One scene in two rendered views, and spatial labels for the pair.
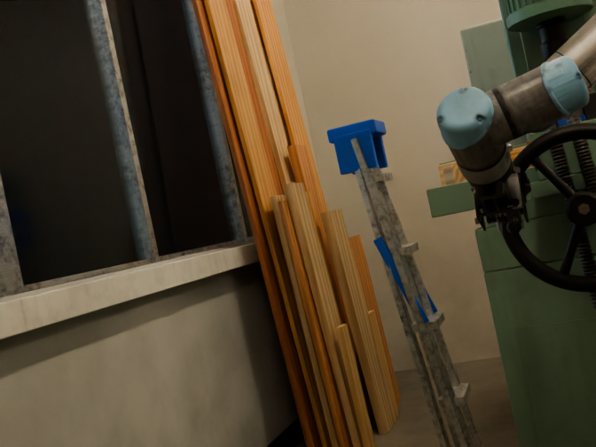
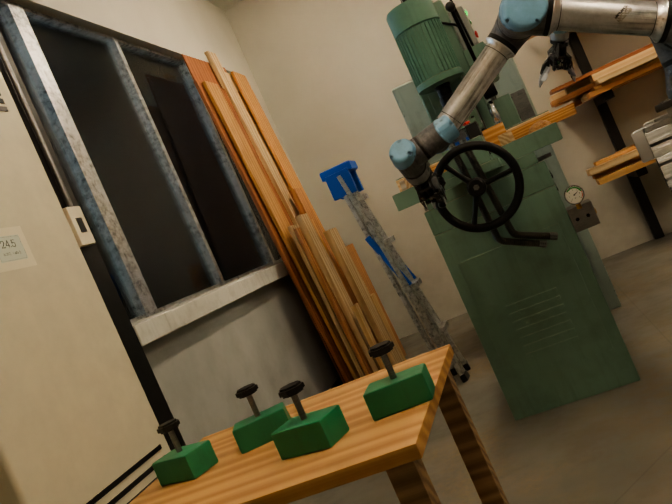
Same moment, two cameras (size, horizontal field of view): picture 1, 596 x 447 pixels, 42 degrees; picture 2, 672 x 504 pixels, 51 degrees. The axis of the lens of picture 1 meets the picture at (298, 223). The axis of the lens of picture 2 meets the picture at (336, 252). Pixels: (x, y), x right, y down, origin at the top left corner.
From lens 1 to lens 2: 0.87 m
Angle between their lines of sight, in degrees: 4
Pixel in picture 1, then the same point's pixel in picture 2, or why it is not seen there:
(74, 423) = (206, 387)
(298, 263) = (316, 268)
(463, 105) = (400, 148)
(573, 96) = (451, 133)
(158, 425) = not seen: hidden behind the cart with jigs
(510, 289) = (450, 242)
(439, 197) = (400, 198)
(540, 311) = (469, 250)
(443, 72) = (386, 114)
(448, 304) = (425, 282)
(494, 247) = (436, 220)
